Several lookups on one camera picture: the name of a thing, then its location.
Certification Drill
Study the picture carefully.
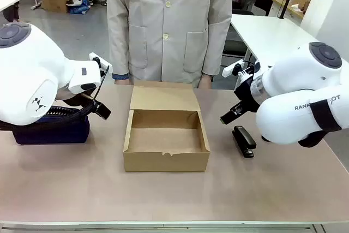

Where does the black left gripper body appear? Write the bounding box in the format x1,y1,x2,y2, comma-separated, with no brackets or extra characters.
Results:
56,87,97,109

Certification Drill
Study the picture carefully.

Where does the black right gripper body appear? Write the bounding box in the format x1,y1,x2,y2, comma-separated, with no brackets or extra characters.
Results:
234,76,263,113

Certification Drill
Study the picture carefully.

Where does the black stapler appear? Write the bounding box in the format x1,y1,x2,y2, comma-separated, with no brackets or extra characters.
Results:
232,125,257,159

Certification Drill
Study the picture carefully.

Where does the brown cardboard box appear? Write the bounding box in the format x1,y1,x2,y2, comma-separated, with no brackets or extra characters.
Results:
122,81,211,173

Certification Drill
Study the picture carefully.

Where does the person's right forearm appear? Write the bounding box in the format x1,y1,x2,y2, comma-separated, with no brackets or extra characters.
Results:
106,20,130,81

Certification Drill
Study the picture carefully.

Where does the person's left forearm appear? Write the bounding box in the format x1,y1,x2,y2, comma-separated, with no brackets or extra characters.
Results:
202,21,232,77

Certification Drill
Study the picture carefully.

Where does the person's left hand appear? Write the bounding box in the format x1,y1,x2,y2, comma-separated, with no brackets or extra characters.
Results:
198,73,213,89

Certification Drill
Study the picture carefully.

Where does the navy blue zipper pouch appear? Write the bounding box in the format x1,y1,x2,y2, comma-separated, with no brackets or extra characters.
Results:
12,104,91,145

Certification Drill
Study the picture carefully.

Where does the large white table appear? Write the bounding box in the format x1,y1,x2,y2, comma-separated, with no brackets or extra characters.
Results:
230,14,320,63

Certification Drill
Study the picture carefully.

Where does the blue plastic bag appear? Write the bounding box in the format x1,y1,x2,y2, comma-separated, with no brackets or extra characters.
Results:
66,0,93,15

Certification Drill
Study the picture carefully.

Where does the person in beige coat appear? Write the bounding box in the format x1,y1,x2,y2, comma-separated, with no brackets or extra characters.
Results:
105,0,233,89

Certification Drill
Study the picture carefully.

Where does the wooden workbench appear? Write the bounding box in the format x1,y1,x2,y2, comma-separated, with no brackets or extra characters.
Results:
263,0,305,21

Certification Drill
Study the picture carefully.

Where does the small white side table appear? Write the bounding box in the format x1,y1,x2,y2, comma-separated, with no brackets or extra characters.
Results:
0,0,22,13

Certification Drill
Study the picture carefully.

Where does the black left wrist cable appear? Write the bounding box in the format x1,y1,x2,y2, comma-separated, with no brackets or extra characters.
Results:
93,65,111,103

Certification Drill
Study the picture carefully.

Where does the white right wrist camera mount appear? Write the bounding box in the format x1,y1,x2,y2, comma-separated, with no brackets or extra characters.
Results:
221,59,261,81

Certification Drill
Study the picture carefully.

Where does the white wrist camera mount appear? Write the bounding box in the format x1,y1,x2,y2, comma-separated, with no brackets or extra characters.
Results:
221,59,261,81
89,52,113,75

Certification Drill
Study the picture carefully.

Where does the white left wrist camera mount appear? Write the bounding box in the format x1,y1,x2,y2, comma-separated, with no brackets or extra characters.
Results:
89,52,113,75

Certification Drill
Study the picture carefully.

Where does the black velcro arm strap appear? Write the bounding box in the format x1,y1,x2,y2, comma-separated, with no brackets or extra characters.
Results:
310,98,343,133

